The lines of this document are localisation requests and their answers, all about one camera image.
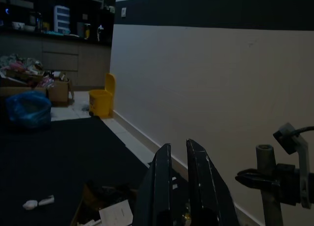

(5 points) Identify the white crumpled paper ball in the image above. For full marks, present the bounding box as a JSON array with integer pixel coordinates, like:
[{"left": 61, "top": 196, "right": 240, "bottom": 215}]
[{"left": 23, "top": 200, "right": 39, "bottom": 210}]

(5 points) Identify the large cardboard box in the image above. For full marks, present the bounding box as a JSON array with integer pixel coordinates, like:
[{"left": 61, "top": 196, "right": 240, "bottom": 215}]
[{"left": 0, "top": 75, "right": 49, "bottom": 97}]

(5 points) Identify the black kettle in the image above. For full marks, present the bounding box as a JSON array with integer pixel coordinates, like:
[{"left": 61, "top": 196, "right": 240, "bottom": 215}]
[{"left": 28, "top": 11, "right": 43, "bottom": 32}]

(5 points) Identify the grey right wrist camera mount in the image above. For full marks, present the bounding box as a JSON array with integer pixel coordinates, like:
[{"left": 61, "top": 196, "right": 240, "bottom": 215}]
[{"left": 273, "top": 122, "right": 313, "bottom": 209}]

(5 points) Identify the white paper tube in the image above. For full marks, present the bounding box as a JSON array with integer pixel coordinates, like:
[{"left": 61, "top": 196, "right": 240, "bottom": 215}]
[{"left": 36, "top": 195, "right": 55, "bottom": 207}]

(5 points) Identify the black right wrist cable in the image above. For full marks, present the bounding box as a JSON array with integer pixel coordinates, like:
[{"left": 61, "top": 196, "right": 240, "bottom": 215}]
[{"left": 290, "top": 126, "right": 314, "bottom": 136}]

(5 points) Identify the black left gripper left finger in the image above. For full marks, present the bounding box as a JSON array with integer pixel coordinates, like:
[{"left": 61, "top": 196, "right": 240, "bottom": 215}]
[{"left": 133, "top": 143, "right": 172, "bottom": 226}]

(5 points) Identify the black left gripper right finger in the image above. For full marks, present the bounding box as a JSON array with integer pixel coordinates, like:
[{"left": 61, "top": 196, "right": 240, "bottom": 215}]
[{"left": 185, "top": 138, "right": 242, "bottom": 226}]

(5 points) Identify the colourful clutter pile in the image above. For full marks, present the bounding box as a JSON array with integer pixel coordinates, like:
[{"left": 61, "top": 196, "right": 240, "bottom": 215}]
[{"left": 0, "top": 53, "right": 54, "bottom": 88}]

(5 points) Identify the grey kitchen cabinet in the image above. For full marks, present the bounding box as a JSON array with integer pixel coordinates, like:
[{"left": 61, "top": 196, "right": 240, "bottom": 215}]
[{"left": 0, "top": 31, "right": 112, "bottom": 89}]

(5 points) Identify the grey canister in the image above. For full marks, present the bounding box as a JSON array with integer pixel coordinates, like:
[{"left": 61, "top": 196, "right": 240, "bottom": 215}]
[{"left": 77, "top": 22, "right": 86, "bottom": 38}]

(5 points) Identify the white plastic drawer organiser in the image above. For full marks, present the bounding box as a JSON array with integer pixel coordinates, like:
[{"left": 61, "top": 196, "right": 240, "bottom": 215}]
[{"left": 53, "top": 5, "right": 71, "bottom": 34}]

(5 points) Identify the small open cardboard box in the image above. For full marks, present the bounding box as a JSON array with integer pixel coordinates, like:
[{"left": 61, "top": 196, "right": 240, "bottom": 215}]
[{"left": 47, "top": 73, "right": 75, "bottom": 107}]

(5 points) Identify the yellow plastic bin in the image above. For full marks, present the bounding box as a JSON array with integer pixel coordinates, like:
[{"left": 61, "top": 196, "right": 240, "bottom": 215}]
[{"left": 88, "top": 73, "right": 116, "bottom": 118}]

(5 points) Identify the white paper card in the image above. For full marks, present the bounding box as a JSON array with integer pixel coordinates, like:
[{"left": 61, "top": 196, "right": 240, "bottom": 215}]
[{"left": 99, "top": 199, "right": 134, "bottom": 226}]

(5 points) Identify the blue plastic bag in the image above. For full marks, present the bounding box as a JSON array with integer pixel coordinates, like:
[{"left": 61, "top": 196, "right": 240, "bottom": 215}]
[{"left": 5, "top": 90, "right": 52, "bottom": 130}]

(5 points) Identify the cardboard box of rubbish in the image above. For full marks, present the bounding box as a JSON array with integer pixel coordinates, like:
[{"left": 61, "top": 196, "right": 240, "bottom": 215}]
[{"left": 70, "top": 180, "right": 148, "bottom": 226}]

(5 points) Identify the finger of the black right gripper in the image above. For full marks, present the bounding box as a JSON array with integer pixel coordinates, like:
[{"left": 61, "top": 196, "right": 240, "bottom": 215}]
[
  {"left": 235, "top": 173, "right": 280, "bottom": 190},
  {"left": 237, "top": 169, "right": 258, "bottom": 177}
]

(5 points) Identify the black floor mat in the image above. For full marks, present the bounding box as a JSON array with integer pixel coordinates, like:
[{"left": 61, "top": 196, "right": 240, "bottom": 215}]
[{"left": 0, "top": 115, "right": 150, "bottom": 226}]

